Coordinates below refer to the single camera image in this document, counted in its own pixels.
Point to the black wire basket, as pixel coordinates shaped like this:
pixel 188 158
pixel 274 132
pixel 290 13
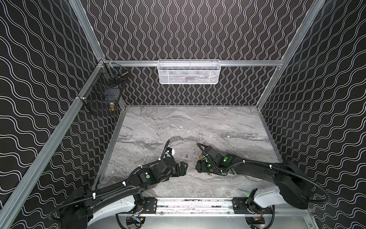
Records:
pixel 106 87

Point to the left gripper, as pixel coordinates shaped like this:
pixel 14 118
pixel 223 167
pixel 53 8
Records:
pixel 177 168

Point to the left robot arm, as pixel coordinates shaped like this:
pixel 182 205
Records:
pixel 82 207

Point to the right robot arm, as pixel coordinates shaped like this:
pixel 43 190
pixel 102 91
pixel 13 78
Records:
pixel 290 185

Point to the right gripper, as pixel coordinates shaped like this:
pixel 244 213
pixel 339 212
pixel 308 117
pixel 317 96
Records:
pixel 205 165

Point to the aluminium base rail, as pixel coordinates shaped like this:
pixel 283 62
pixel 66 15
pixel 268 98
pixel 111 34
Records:
pixel 216 207

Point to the white mesh basket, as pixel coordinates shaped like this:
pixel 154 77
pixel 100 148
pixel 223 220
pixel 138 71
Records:
pixel 188 72

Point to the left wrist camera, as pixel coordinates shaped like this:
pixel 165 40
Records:
pixel 170 152

